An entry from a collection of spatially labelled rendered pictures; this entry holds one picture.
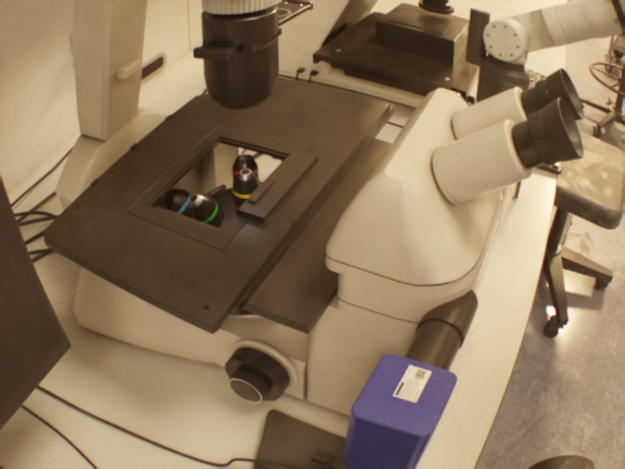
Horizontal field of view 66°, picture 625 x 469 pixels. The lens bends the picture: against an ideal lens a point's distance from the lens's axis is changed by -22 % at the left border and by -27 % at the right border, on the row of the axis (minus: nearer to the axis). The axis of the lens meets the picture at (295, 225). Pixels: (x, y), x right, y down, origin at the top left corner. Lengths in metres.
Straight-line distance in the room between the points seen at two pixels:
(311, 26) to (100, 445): 0.85
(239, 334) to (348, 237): 0.21
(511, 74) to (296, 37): 0.48
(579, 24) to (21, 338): 0.79
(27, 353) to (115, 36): 0.33
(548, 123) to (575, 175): 1.22
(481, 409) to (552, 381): 1.04
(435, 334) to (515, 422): 1.15
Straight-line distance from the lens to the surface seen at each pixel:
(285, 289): 0.50
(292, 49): 1.18
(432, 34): 1.10
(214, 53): 0.49
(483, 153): 0.42
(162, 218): 0.55
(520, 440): 1.56
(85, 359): 0.72
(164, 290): 0.48
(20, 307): 0.44
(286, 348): 0.61
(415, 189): 0.42
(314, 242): 0.54
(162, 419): 0.65
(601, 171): 1.70
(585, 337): 1.86
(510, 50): 0.83
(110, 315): 0.70
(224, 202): 0.63
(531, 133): 0.41
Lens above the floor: 1.30
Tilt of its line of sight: 40 degrees down
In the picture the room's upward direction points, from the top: 1 degrees counter-clockwise
